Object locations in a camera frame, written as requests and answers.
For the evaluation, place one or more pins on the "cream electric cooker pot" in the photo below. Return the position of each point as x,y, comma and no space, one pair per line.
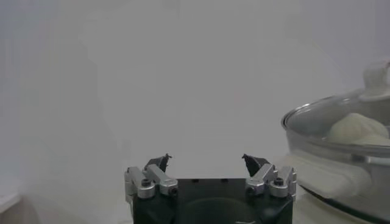
329,179

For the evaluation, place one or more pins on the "white steamed baozi bun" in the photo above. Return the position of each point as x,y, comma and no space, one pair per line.
353,129

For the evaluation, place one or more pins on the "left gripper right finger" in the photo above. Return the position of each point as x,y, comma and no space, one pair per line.
262,179

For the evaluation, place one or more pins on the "round glass pot lid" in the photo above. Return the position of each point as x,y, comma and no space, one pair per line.
310,121

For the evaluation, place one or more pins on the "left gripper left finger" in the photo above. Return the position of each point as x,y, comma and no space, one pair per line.
158,179

